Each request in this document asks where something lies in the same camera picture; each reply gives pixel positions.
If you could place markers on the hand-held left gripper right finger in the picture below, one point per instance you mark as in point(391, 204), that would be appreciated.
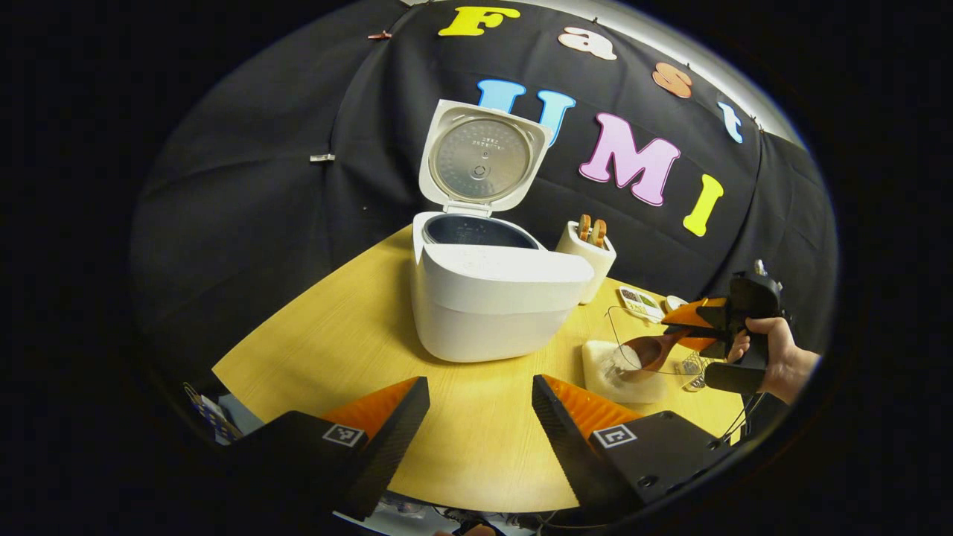
point(569, 447)

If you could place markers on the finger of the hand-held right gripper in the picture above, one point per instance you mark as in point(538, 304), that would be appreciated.
point(703, 345)
point(700, 311)

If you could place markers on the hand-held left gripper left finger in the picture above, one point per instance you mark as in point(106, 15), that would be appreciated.
point(387, 447)

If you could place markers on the brown wooden spoon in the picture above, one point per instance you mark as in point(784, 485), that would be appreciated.
point(648, 351)

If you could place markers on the white rice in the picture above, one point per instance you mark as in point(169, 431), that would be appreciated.
point(603, 372)

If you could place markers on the white rice cooker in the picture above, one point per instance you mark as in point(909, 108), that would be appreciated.
point(484, 298)

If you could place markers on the white round plate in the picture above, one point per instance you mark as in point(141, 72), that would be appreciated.
point(674, 302)

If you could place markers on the white divided grain dish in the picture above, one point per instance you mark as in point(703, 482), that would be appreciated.
point(640, 304)

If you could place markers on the white toaster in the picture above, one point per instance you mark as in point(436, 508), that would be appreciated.
point(592, 260)

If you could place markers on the toasted bread slice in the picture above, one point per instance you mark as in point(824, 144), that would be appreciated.
point(584, 227)
point(599, 232)

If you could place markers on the black backdrop cloth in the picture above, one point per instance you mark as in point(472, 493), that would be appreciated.
point(260, 186)

